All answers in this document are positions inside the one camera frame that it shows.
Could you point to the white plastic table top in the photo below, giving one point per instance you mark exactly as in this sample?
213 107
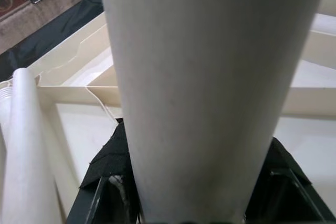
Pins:
84 129

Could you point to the black tablecloth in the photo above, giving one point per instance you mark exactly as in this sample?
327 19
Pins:
52 32

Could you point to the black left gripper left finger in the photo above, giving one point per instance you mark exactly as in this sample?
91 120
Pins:
110 182

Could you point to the white plastic table leg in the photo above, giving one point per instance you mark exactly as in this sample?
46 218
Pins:
210 77
23 142

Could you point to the beige cardboard box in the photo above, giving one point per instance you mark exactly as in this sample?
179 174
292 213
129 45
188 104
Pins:
26 22

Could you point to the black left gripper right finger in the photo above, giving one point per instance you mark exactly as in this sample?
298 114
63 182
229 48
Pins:
283 195

